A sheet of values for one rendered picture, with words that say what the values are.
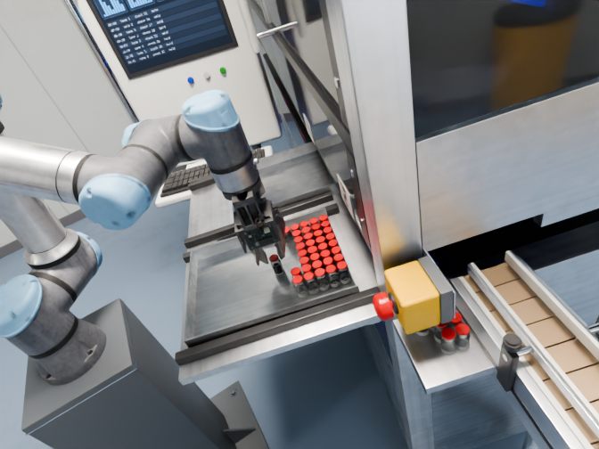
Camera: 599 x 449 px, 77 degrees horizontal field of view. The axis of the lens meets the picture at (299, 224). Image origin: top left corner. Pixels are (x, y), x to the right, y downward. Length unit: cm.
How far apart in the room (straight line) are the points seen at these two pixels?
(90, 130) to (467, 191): 304
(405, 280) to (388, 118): 23
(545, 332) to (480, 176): 24
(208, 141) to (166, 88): 91
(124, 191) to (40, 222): 45
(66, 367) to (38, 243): 28
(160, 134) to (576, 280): 78
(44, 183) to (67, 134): 276
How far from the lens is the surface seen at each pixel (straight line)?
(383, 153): 48
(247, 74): 144
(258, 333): 72
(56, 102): 330
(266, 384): 173
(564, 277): 85
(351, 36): 42
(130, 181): 54
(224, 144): 58
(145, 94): 151
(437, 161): 52
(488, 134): 54
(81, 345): 103
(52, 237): 97
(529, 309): 67
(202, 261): 94
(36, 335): 98
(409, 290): 54
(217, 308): 82
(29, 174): 60
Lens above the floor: 146
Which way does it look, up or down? 39 degrees down
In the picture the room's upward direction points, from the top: 19 degrees counter-clockwise
